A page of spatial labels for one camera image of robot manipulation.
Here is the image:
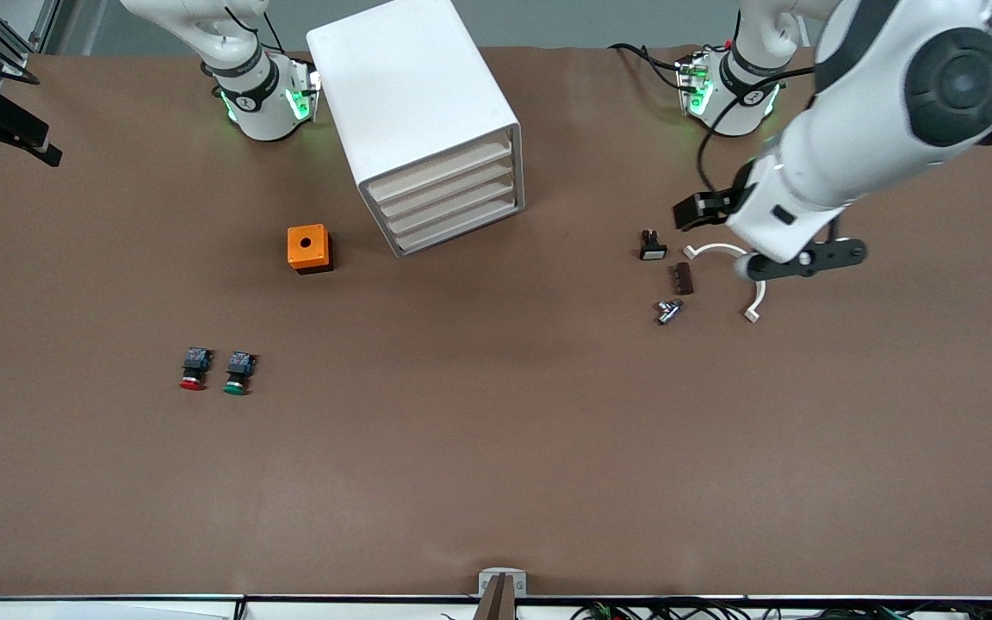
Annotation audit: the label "brown table cover sheet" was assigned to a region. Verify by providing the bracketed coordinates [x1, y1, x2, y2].
[0, 43, 992, 599]

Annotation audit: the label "brown camera pole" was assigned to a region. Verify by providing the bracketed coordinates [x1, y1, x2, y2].
[472, 573, 521, 620]

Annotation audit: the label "black arm base cable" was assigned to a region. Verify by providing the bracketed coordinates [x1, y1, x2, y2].
[608, 41, 688, 91]

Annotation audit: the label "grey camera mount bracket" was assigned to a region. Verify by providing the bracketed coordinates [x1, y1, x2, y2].
[477, 567, 528, 598]

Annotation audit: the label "red mushroom push button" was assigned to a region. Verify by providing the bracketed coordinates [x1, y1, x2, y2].
[179, 347, 214, 391]

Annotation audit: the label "orange button enclosure box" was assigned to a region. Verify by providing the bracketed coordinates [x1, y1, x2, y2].
[288, 224, 333, 275]

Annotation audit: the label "white curved plastic bracket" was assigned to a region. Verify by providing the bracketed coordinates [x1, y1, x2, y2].
[684, 243, 768, 324]

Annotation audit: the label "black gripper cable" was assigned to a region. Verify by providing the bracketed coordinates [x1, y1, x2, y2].
[697, 67, 817, 197]

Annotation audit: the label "green mushroom push button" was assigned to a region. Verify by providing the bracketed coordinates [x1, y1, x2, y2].
[222, 351, 257, 396]

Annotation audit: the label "aluminium frame extrusions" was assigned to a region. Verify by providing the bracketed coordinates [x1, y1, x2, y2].
[0, 0, 62, 83]

